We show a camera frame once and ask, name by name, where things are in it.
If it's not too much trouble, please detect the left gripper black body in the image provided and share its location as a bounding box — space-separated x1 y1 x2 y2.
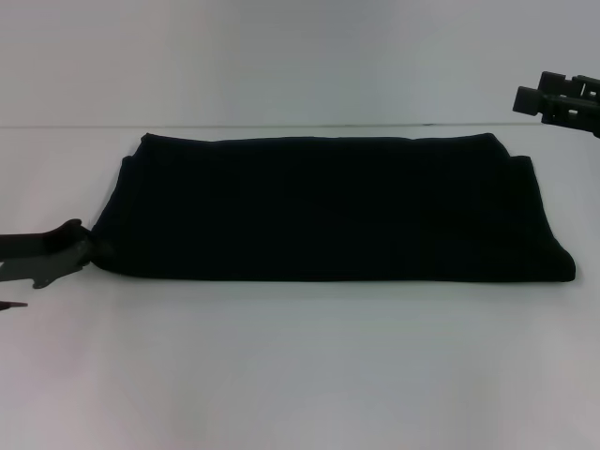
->
0 217 91 291

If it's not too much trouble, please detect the black t-shirt with white print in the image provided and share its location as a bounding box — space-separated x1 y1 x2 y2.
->
91 132 577 284

